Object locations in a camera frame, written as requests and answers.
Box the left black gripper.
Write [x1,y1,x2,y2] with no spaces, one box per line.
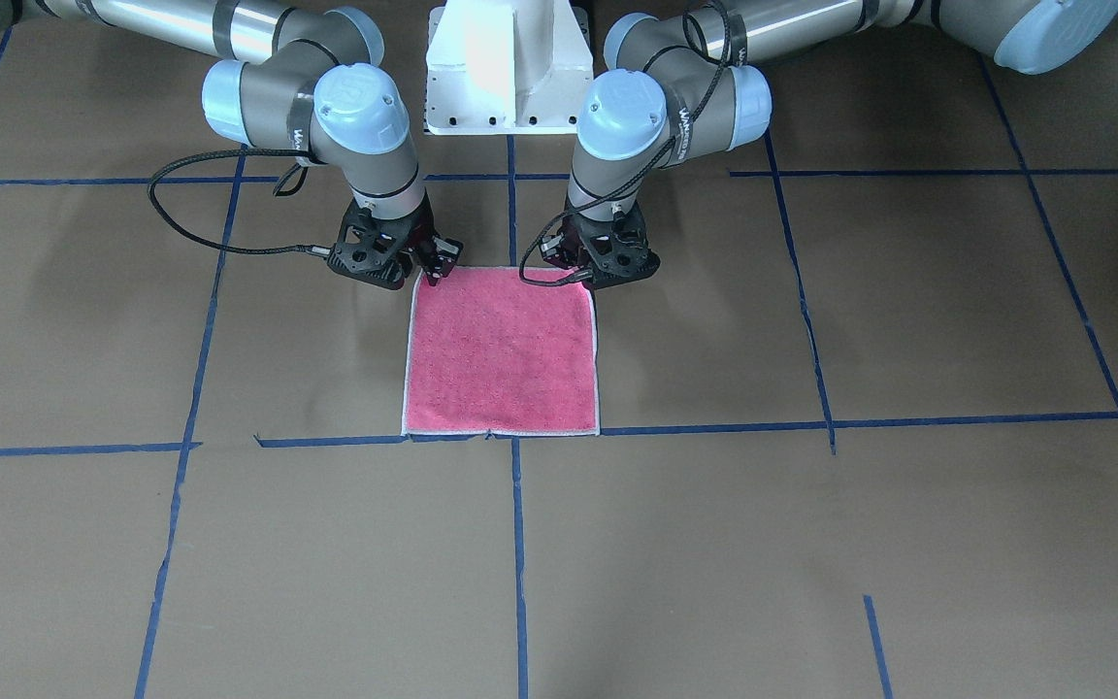
[541,205,661,290]

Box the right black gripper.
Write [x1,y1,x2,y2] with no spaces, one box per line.
[328,199,463,290]

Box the pink and grey towel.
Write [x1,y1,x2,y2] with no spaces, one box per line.
[401,267,601,437]

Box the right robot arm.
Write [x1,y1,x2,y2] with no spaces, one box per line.
[0,1,462,290]

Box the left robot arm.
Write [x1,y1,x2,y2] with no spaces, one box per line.
[528,1,1118,290]

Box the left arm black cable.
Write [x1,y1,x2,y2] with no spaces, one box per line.
[519,0,735,287]

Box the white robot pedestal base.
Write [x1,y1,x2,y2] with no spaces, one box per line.
[423,1,594,136]

